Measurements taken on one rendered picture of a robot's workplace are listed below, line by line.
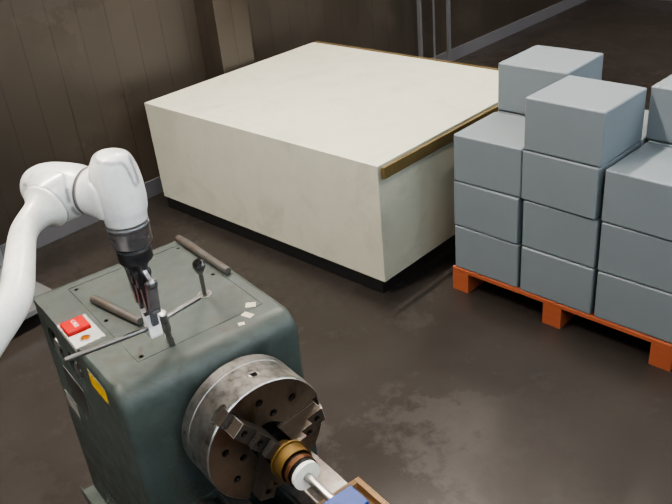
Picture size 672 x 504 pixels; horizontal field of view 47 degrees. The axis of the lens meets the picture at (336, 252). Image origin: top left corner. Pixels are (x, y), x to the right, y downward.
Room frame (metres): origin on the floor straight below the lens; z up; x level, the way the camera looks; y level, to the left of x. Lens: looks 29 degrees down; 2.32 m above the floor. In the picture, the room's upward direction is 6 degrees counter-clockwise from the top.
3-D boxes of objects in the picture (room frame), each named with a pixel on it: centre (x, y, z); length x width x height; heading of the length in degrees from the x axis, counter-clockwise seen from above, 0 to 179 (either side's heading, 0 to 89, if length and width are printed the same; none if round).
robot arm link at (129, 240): (1.49, 0.43, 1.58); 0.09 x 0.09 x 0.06
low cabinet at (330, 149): (4.87, -0.14, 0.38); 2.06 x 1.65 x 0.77; 44
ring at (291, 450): (1.28, 0.14, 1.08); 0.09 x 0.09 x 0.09; 35
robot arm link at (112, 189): (1.49, 0.44, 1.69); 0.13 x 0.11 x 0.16; 64
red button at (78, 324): (1.64, 0.67, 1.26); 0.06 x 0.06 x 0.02; 35
